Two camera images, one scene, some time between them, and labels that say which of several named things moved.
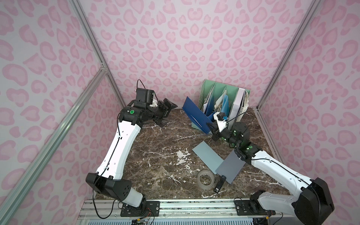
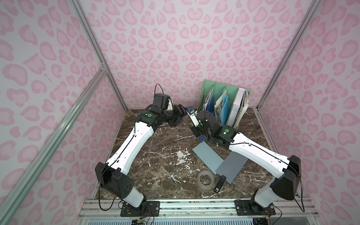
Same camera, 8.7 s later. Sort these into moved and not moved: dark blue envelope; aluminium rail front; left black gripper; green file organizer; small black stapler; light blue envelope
Moved: left black gripper; dark blue envelope
Not moved: light blue envelope; aluminium rail front; green file organizer; small black stapler
